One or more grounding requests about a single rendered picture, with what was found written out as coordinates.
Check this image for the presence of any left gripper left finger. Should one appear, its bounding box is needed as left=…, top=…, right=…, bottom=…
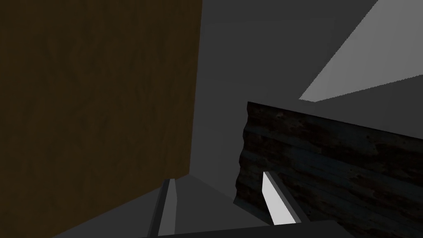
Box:
left=147, top=178, right=178, bottom=237

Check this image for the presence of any brown wooden cupboard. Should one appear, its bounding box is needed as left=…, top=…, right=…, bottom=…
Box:
left=0, top=0, right=203, bottom=238

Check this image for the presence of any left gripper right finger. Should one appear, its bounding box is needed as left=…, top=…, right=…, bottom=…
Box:
left=261, top=171, right=311, bottom=226

